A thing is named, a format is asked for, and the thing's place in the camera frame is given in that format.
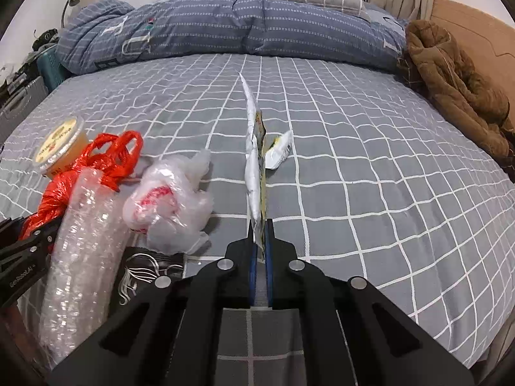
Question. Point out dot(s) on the yellow white foil wrapper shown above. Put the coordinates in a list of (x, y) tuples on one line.
[(253, 169)]

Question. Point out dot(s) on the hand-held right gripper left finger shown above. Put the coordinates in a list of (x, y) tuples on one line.
[(252, 281)]

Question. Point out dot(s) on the wooden headboard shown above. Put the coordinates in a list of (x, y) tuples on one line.
[(483, 36)]

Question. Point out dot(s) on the dark clutter pile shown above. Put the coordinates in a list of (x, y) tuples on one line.
[(46, 39)]

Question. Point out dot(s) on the small white crumpled wrapper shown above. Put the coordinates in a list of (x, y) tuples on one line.
[(277, 152)]

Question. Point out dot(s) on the blue striped quilt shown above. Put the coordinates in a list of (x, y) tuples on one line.
[(241, 28)]

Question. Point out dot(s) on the clear bubble wrap roll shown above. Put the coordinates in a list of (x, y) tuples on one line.
[(84, 257)]

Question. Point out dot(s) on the black flat packet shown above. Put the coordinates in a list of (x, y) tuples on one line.
[(149, 267)]

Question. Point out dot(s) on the teal hard suitcase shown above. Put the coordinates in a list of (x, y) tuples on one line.
[(50, 68)]

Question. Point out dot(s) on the yellow lidded plastic cup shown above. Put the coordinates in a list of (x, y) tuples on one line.
[(60, 144)]

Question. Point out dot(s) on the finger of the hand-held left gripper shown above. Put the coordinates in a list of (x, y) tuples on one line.
[(38, 239), (10, 225)]

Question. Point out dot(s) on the red plastic bag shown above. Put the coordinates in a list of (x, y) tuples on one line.
[(100, 157)]

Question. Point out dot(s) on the small clear plastic bag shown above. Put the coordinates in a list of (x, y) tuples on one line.
[(169, 205)]

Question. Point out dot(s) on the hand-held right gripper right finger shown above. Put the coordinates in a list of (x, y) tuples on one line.
[(268, 285)]

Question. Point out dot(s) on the grey hard suitcase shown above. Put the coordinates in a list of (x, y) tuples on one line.
[(20, 104)]

